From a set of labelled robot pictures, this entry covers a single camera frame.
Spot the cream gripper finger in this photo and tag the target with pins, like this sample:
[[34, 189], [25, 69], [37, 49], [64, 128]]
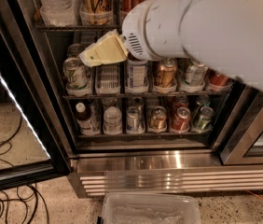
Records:
[[108, 49]]

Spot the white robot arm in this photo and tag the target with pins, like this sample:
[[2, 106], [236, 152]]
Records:
[[226, 35]]

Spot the green 7up can rear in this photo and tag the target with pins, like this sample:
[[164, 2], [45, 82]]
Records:
[[74, 50]]

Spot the green 7up can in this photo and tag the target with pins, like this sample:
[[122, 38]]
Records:
[[74, 50], [75, 73]]

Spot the green 7up can front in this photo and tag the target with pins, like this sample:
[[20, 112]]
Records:
[[75, 73]]

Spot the gold tall can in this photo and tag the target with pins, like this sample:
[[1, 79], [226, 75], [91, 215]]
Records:
[[96, 12]]

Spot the gold can front middle shelf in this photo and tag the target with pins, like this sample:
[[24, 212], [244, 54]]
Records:
[[165, 71]]

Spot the gold can shelf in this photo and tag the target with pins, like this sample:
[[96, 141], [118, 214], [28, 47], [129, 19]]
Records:
[[158, 118], [165, 71]]

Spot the juice bottle bottom shelf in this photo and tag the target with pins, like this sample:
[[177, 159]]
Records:
[[86, 120]]

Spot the silver can bottom shelf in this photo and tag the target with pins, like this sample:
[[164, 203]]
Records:
[[133, 119]]

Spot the silver can shelf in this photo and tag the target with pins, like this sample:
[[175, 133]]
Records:
[[194, 73], [133, 119]]

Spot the gold can bottom shelf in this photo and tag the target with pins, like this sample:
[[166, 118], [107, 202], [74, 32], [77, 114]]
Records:
[[158, 118]]

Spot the stainless steel fridge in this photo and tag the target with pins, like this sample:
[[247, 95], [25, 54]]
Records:
[[161, 96]]

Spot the silver can front middle shelf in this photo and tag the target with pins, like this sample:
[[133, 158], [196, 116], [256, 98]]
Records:
[[194, 73]]

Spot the red can bottom shelf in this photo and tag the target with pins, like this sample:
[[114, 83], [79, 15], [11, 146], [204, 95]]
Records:
[[181, 119]]

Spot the red can shelf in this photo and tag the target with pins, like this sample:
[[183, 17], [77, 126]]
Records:
[[218, 79], [181, 119]]

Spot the red can front middle shelf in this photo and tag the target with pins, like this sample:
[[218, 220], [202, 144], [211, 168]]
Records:
[[218, 79]]

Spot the green can bottom shelf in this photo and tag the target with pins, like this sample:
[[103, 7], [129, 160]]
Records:
[[203, 120]]

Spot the black glass fridge door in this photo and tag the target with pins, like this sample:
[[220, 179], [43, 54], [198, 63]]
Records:
[[10, 109]]

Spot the empty white plastic tray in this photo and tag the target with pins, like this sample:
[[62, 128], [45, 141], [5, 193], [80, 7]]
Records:
[[107, 79]]

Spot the clear water bottle top left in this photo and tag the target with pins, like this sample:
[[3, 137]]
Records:
[[59, 13]]

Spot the clear plastic bin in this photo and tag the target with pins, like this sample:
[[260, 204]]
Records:
[[148, 208]]

